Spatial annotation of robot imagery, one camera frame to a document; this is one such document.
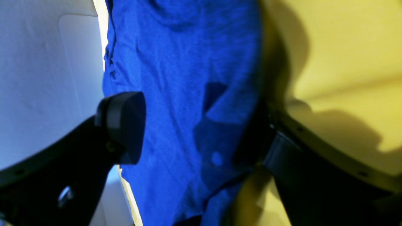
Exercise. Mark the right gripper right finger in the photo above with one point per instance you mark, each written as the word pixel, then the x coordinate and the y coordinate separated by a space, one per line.
pixel 302 180

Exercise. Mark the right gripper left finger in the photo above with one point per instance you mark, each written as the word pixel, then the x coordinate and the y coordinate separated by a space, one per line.
pixel 62 184

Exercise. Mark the dark blue long-sleeve shirt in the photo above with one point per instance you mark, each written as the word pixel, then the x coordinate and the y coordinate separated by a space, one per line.
pixel 197 63

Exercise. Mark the white cardboard box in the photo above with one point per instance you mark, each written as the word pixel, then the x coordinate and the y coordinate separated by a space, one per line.
pixel 52 68

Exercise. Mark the yellow table cloth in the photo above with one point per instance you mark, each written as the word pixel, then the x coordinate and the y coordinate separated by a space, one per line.
pixel 334 66

